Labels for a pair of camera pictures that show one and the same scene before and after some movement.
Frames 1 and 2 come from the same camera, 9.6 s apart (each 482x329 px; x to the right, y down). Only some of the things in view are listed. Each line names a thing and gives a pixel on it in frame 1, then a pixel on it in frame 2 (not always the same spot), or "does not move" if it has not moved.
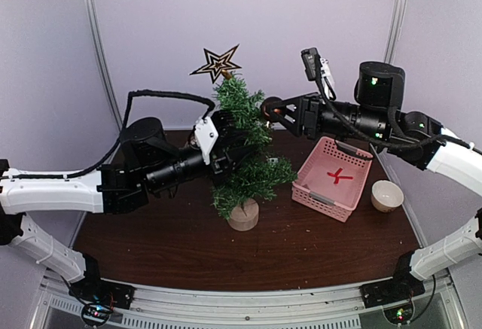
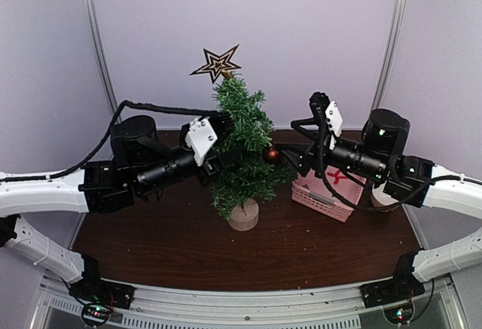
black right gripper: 309,108 to 307,158
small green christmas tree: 236,194 does not move
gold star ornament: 216,63 does not move
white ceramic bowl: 386,196 does not move
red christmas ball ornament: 269,109 to 273,153
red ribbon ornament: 337,175 does not move
